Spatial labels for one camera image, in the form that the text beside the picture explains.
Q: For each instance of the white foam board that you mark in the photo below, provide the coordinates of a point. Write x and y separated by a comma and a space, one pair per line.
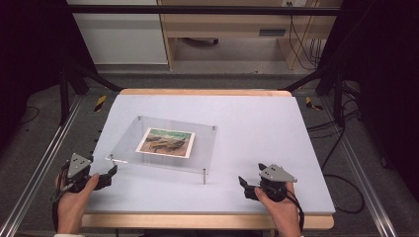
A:
247, 131

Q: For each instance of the yellow black tape marker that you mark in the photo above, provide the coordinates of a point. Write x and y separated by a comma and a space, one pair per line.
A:
311, 103
100, 103

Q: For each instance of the black horizontal bar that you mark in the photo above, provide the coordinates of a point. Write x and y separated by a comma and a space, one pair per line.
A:
197, 10

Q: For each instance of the white cabinet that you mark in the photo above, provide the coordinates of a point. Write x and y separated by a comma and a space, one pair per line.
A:
122, 39

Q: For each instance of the black curtain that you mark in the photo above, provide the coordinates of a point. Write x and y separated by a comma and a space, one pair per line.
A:
29, 65
385, 82

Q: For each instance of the person's white sleeve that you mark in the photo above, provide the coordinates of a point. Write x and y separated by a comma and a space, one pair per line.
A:
69, 235

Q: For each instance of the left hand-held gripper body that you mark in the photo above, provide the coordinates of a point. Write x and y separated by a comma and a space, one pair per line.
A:
77, 166

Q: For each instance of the clear acrylic photo frame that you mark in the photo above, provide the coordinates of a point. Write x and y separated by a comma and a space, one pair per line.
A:
164, 164

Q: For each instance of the aluminium floor rail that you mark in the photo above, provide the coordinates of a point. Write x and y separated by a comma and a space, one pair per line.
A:
36, 164
359, 164

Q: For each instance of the light wooden desk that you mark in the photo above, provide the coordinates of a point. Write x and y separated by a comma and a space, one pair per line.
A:
230, 24

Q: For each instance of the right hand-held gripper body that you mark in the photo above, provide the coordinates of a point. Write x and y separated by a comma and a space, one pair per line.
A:
276, 181

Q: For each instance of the person's right hand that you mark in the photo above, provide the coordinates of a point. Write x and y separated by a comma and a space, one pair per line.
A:
280, 212

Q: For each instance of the black metal stand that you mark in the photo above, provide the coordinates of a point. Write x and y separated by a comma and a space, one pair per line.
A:
66, 92
337, 98

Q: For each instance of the person's left hand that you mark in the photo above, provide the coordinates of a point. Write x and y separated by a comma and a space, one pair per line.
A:
74, 204

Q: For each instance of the landscape picture card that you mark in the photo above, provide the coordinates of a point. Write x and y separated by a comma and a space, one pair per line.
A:
166, 143

